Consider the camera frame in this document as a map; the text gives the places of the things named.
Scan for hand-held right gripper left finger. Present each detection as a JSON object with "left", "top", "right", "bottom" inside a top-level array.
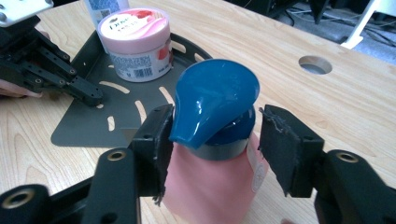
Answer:
[{"left": 128, "top": 103, "right": 176, "bottom": 207}]

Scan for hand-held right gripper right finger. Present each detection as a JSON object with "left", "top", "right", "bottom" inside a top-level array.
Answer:
[{"left": 257, "top": 104, "right": 327, "bottom": 199}]

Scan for dark metal corner rack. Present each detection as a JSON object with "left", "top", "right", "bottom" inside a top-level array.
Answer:
[{"left": 49, "top": 29, "right": 215, "bottom": 149}]

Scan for pink bottle with blue pump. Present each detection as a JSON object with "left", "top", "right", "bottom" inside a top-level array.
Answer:
[{"left": 163, "top": 58, "right": 271, "bottom": 224}]

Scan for jar with pink lid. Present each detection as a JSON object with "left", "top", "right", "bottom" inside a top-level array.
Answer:
[{"left": 96, "top": 7, "right": 174, "bottom": 84}]

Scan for white bottle with blue cap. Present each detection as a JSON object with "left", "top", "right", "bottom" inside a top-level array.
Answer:
[{"left": 83, "top": 0, "right": 131, "bottom": 28}]

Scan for black cables under desk frame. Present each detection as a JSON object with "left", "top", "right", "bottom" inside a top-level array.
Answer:
[{"left": 275, "top": 4, "right": 314, "bottom": 28}]

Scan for white desk frame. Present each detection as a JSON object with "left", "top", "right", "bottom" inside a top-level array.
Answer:
[{"left": 340, "top": 0, "right": 396, "bottom": 50}]

